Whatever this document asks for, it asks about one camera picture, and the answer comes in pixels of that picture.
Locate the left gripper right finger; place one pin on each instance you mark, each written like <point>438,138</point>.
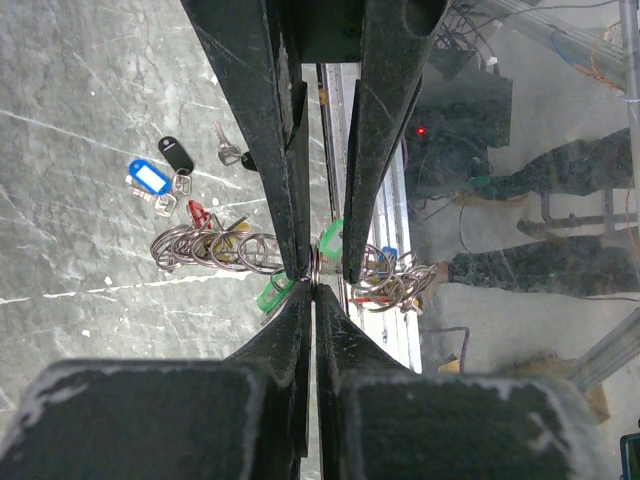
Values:
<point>380,420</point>

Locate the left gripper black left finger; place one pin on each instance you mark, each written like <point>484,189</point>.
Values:
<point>243,417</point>

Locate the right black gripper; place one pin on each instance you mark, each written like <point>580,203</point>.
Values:
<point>256,49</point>

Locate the green key tag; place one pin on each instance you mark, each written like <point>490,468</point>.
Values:
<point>331,242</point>

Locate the black key tag lower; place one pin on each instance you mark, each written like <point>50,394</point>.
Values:
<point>248,162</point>

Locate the black key tag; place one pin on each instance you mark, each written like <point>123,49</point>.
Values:
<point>176,155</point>
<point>248,162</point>

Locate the silver key on lower tag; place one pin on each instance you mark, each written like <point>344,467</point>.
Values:
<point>228,153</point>

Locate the black key tag upper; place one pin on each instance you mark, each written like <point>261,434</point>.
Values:
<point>176,155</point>

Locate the silver key on black tag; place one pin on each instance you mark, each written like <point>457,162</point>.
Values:
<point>181,184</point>

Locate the blue key tag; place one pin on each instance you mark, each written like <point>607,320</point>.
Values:
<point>148,176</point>

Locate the silver key on blue tag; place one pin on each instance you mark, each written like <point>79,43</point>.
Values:
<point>164,205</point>

